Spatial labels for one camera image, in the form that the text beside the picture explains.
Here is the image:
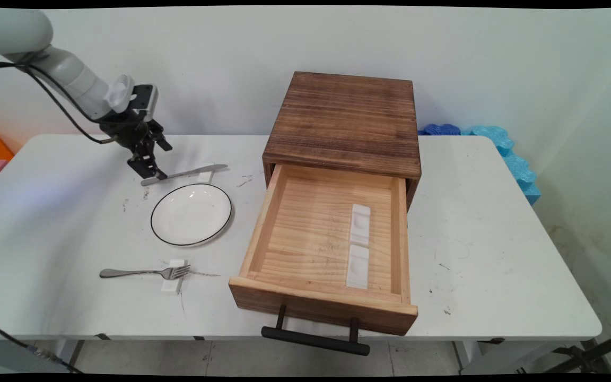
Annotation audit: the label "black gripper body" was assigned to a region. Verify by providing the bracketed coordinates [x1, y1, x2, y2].
[99, 111, 153, 150]

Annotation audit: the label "white dimpled cutlery rest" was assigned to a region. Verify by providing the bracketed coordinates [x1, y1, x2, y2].
[346, 244, 370, 290]

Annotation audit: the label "light blue foam piece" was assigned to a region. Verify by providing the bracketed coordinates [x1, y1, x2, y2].
[460, 125, 542, 206]

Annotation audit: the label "silver table knife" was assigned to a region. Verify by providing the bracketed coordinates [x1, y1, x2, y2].
[141, 164, 229, 187]

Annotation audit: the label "light wooden drawer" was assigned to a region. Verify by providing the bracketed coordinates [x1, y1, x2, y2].
[229, 163, 418, 336]

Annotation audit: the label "black drawer handle bar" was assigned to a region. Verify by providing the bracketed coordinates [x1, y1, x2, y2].
[261, 304, 371, 356]

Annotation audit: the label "white round vented mount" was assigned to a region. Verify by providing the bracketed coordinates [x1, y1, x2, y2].
[103, 74, 137, 114]

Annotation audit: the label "silver fork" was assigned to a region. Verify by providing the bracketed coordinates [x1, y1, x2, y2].
[99, 264, 191, 281]

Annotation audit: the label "black cable near floor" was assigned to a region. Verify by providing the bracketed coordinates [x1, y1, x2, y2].
[0, 317, 84, 374]

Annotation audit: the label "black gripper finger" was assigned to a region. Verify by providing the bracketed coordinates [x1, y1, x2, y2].
[127, 147, 168, 181]
[148, 120, 173, 152]

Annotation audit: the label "white plate with black rim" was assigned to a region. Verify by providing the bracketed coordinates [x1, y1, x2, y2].
[150, 183, 233, 247]

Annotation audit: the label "grey table leg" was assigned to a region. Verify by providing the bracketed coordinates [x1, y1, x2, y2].
[453, 340, 502, 373]
[54, 340, 86, 373]

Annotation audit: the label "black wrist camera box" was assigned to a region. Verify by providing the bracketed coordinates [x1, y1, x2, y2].
[130, 84, 158, 123]

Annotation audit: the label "dark wooden cabinet shell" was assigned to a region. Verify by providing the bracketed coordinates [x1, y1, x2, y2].
[262, 72, 422, 213]

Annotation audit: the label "black stand legs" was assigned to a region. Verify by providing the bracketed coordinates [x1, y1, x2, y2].
[543, 329, 611, 375]

